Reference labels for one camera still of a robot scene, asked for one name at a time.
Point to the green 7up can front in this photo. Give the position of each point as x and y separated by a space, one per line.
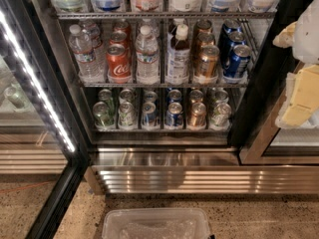
103 115

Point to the silver green can front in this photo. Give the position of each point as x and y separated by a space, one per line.
220 115

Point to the red coca-cola can middle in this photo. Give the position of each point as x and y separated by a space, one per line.
119 37

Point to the right fridge door frame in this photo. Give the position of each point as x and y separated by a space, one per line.
254 133

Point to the clear water bottle left rear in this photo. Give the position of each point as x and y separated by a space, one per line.
92 29

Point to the blue pepsi can shelf front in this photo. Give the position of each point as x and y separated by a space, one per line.
237 61

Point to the gold can middle shelf rear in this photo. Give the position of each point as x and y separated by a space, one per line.
202 26

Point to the upper wire shelf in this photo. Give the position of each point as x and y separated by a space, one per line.
164 15

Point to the glass fridge door with light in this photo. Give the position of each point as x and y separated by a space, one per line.
40 134

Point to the clear water bottle left front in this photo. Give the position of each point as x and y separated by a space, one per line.
82 48

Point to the middle wire shelf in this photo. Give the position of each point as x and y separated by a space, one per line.
135 85

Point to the iced tea bottle front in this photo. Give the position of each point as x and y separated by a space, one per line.
178 56

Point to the blue pepsi can shelf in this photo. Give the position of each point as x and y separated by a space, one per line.
237 61
230 25
229 42

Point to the blue pepsi can bottom rear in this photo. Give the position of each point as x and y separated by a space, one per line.
151 97

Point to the gold can shelf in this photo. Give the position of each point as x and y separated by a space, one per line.
207 61
202 26
204 39

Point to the clear water bottle centre front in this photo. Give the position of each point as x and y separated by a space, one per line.
148 56

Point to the gold can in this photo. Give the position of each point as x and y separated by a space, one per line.
195 96
197 114

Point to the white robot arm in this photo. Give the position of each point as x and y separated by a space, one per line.
305 49

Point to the wire shelf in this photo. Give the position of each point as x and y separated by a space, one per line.
164 15
135 85

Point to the gold can bottom front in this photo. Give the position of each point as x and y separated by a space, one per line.
197 114

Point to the blue pepsi can shelf rear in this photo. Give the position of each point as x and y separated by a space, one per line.
230 25

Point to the clear water bottle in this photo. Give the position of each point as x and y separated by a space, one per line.
148 56
92 29
82 48

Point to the gold can bottom rear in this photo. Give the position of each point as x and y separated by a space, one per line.
195 96

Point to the clear plastic container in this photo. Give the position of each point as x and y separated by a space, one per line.
156 223

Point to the white green can rear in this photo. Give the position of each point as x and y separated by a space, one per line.
127 95

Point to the white green can front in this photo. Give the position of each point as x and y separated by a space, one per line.
127 114

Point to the blue pepsi can shelf middle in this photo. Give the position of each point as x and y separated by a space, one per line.
229 42

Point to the blue pepsi can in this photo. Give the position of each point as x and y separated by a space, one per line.
151 97
149 114

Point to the silver green can rear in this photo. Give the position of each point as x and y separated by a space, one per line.
219 96

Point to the green 7up can rear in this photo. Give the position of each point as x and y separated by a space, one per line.
106 96

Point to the red coca-cola can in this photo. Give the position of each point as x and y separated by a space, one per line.
123 26
119 37
118 62

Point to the red coca-cola can front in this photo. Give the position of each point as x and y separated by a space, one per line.
118 62

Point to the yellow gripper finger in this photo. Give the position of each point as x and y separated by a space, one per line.
285 38
305 97

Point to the silver green can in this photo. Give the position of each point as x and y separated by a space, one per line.
220 115
219 96

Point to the blue pepsi can bottom front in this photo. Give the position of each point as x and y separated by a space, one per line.
149 114

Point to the steel fridge base grille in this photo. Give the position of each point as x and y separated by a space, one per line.
191 171

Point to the red coca-cola can rear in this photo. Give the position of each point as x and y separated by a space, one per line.
123 26

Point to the gold can middle shelf front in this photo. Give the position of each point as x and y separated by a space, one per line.
207 61

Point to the green 7up can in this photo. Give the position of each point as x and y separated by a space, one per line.
106 96
103 115

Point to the white green can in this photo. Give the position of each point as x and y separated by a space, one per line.
127 95
127 114

